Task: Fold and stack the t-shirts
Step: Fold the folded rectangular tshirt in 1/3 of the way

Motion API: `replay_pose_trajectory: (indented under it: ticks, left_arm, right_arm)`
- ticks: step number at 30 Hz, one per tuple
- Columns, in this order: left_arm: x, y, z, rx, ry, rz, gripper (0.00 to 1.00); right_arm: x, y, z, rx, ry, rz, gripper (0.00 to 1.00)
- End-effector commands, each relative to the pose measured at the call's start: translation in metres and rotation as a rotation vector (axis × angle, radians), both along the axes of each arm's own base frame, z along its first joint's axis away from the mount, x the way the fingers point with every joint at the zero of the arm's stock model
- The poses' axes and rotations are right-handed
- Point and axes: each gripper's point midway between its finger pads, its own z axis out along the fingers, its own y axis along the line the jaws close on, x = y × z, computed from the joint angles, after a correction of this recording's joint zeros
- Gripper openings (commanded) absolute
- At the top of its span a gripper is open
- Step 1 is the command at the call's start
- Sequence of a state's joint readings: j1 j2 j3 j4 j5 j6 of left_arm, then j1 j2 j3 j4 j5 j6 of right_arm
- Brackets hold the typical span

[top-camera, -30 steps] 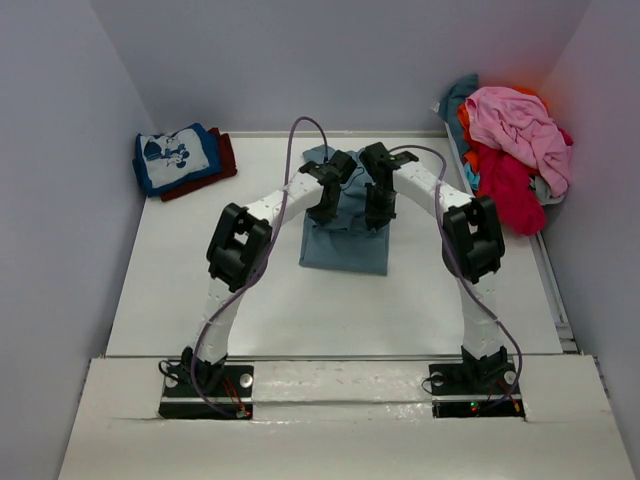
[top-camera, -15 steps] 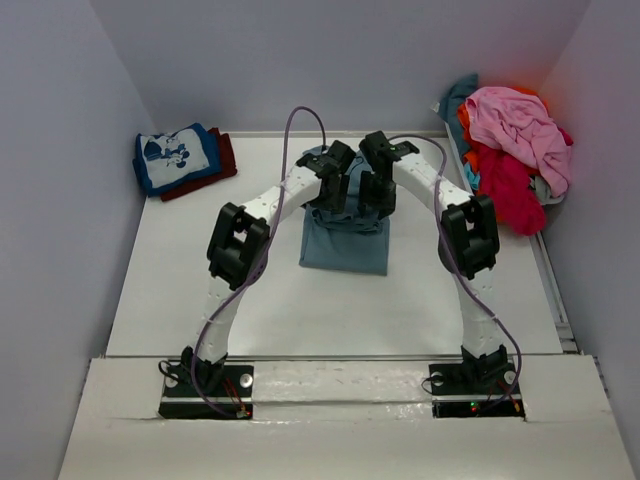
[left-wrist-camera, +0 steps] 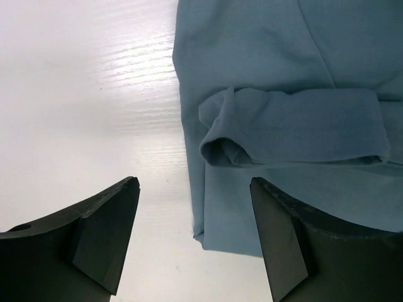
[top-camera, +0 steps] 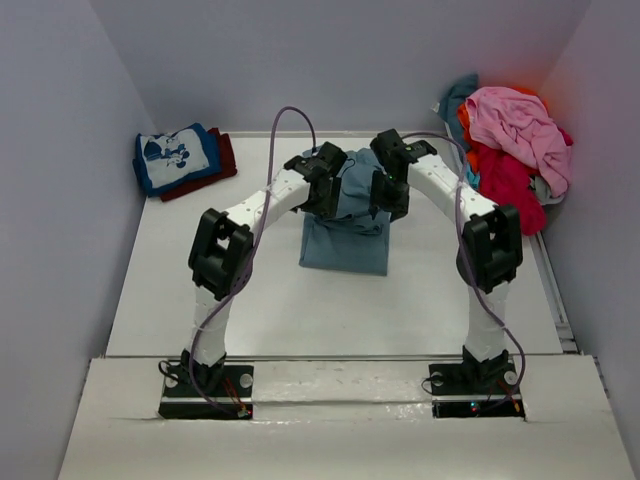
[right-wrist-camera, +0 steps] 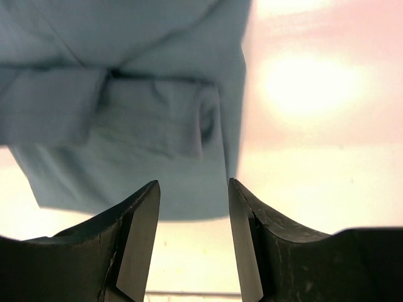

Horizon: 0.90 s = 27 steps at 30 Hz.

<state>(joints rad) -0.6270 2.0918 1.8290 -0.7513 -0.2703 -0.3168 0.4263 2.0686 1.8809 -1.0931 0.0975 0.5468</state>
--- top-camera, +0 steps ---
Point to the light blue t shirt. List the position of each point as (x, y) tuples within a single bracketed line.
[(472, 178)]

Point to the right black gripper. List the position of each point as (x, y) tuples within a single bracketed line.
[(400, 207)]

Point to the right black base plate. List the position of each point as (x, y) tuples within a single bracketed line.
[(454, 397)]

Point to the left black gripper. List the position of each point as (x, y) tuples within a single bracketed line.
[(327, 208)]

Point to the magenta t shirt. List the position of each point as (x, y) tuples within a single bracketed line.
[(505, 180)]

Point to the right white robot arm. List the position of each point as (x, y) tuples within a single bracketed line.
[(489, 254)]

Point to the teal t shirt in pile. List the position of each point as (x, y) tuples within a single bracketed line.
[(451, 100)]

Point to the grey-blue t shirt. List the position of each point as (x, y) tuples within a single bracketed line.
[(353, 241)]

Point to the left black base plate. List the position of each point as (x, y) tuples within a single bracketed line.
[(226, 399)]

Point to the grey white t shirt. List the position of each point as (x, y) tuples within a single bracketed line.
[(542, 191)]

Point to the folded dark red t shirt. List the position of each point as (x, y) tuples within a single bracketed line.
[(207, 177)]

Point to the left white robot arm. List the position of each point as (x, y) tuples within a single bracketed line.
[(226, 243)]

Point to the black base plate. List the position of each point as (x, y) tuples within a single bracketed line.
[(454, 397), (226, 399)]

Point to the folded blue mickey t shirt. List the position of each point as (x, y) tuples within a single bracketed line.
[(162, 161)]

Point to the pink t shirt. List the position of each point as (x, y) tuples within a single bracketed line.
[(519, 124)]

